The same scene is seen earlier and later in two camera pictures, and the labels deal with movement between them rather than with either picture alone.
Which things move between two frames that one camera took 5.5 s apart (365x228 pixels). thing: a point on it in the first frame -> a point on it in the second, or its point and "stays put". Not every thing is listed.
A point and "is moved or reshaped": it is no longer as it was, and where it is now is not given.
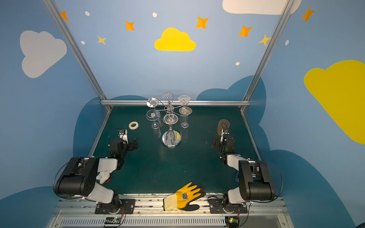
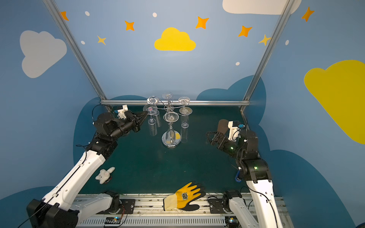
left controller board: x=112 y=220 stays put
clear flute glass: x=153 y=115 is moved or reshaped
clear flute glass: x=184 y=111 stays put
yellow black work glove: x=182 y=199 stays put
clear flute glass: x=170 y=118 stays put
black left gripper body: x=131 y=144 -> x=135 y=122
